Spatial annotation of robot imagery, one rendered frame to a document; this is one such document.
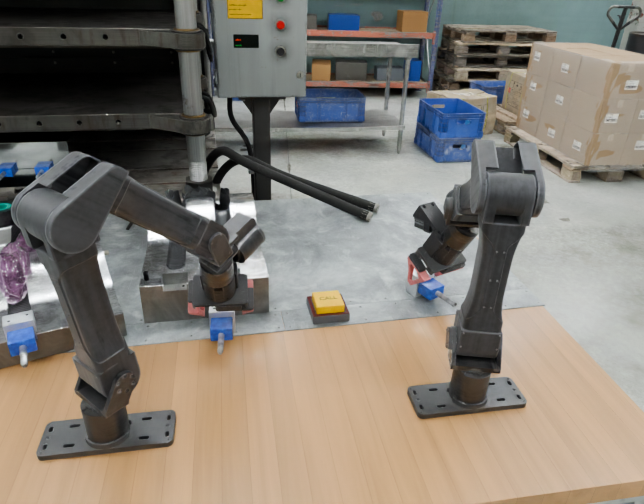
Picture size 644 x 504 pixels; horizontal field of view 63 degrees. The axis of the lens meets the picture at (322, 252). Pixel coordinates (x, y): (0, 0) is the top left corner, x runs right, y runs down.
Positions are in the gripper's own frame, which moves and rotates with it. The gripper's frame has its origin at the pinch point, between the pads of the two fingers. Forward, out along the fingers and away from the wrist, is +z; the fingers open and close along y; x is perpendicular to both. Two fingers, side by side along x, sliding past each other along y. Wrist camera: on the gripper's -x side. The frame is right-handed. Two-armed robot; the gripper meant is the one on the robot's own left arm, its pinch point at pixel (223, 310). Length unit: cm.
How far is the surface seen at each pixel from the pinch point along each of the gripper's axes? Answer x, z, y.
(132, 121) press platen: -81, 27, 31
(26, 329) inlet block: 4.5, -4.9, 34.8
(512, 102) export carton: -372, 278, -287
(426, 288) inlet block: -5.4, 4.1, -44.5
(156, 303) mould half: -3.2, 1.9, 13.7
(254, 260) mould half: -13.3, 2.7, -6.5
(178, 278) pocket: -8.9, 1.8, 9.5
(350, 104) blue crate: -306, 223, -94
